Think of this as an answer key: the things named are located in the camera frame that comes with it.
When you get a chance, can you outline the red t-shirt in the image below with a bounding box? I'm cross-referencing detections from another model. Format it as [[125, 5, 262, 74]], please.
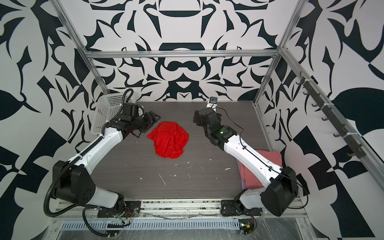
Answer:
[[147, 122, 189, 159]]

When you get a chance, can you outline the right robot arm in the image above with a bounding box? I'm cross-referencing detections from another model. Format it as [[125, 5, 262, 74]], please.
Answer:
[[193, 108, 298, 217]]

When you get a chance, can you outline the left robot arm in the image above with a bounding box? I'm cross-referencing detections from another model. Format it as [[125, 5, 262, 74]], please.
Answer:
[[44, 104, 161, 217]]

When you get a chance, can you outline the white plastic basket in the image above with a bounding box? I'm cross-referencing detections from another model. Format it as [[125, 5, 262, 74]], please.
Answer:
[[91, 93, 123, 135]]

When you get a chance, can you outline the folded pink t-shirt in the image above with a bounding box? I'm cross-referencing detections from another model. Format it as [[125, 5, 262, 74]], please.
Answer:
[[236, 150, 283, 190]]

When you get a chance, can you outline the small green-lit circuit board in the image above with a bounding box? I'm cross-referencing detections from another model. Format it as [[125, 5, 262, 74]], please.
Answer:
[[239, 218, 257, 235]]

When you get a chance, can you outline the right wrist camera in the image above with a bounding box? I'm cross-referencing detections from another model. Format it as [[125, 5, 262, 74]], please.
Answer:
[[207, 97, 218, 110]]

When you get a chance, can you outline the black corrugated cable conduit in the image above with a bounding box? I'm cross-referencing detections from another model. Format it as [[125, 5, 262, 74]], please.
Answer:
[[42, 88, 134, 238]]

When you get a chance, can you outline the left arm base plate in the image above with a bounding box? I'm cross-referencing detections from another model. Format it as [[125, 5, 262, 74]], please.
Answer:
[[97, 201, 142, 218]]

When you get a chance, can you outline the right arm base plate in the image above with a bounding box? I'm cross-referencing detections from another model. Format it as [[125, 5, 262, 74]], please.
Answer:
[[220, 200, 263, 217]]

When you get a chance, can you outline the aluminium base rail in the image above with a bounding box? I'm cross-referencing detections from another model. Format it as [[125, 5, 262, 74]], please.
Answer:
[[52, 197, 308, 221]]

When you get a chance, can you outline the white slotted cable duct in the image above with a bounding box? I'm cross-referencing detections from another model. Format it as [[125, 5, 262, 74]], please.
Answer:
[[59, 218, 241, 231]]

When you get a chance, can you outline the wall hook rail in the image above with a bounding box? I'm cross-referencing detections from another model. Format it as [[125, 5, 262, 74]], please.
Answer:
[[297, 73, 367, 159]]

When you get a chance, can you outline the aluminium frame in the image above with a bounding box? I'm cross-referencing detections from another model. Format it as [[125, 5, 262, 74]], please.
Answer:
[[51, 1, 384, 187]]

